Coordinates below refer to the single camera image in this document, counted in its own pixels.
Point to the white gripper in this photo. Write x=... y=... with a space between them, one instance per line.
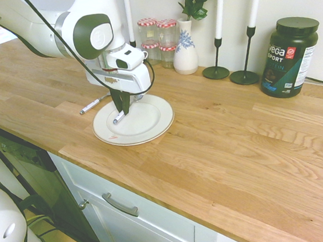
x=133 y=81

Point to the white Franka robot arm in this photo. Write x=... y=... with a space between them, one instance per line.
x=37 y=33

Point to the white plate with gold rim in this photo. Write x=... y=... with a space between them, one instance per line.
x=150 y=122

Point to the glass jar with checkered lid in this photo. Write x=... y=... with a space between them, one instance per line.
x=168 y=57
x=151 y=53
x=167 y=32
x=147 y=30

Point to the dark candle holder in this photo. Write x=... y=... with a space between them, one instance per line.
x=132 y=44
x=215 y=72
x=244 y=77

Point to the white vase with blue flowers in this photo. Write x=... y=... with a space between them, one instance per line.
x=185 y=60

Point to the metal cabinet knob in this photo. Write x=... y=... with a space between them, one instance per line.
x=83 y=204

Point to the dark dishwasher door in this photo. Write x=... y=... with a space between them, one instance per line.
x=32 y=165

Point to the black protein powder tub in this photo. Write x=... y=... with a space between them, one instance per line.
x=288 y=59

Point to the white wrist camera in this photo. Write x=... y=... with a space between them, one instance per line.
x=126 y=59

